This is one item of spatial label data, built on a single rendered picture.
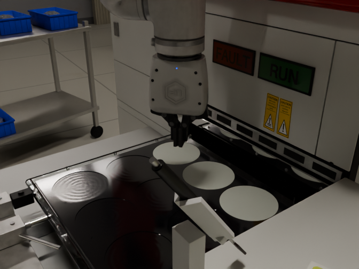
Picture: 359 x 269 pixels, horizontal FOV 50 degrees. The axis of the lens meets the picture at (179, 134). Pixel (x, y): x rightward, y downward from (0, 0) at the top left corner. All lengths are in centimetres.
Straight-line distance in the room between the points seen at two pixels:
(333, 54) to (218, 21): 26
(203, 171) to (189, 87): 19
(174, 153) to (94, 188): 19
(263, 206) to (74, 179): 35
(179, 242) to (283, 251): 16
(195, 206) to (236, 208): 32
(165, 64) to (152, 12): 9
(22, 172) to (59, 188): 25
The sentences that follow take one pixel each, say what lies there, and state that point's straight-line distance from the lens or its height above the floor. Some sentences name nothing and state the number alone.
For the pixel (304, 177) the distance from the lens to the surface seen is 71.
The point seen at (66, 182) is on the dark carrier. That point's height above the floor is 90.
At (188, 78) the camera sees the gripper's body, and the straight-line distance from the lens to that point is 64.
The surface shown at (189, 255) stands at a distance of 38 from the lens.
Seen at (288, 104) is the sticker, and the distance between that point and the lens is 70.
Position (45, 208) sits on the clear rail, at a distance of 69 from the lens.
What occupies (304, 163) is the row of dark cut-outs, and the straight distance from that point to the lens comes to 71.
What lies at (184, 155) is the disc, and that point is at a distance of 81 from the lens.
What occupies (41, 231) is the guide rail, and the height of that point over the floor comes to 83.
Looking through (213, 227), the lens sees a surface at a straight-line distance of 38.
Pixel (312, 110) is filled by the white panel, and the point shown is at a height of 105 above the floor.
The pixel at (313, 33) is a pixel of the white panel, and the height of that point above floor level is 117.
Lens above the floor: 130
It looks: 27 degrees down
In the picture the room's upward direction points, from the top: straight up
